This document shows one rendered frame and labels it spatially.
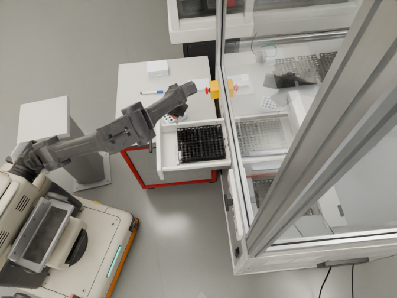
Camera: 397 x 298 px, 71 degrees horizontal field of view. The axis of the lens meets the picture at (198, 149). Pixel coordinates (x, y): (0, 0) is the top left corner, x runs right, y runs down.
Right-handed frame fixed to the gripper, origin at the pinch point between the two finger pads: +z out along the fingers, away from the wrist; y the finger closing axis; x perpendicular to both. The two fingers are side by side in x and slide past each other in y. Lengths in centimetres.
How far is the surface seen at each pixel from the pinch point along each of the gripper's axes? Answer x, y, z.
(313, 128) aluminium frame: 40, -43, -83
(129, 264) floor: 69, 13, 96
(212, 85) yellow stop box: -29.2, -8.0, 6.4
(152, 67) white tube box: -38, 35, 19
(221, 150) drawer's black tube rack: 5.9, -25.2, 5.2
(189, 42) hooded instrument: -66, 21, 20
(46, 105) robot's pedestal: 7, 84, 26
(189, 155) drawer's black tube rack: 13.7, -12.5, 5.7
